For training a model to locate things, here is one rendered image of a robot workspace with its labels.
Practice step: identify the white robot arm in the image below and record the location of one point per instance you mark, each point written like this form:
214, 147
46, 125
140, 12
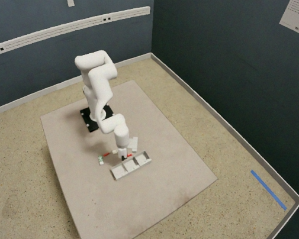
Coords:
98, 92

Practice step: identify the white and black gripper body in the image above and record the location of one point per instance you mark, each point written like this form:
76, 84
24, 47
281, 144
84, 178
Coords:
122, 152

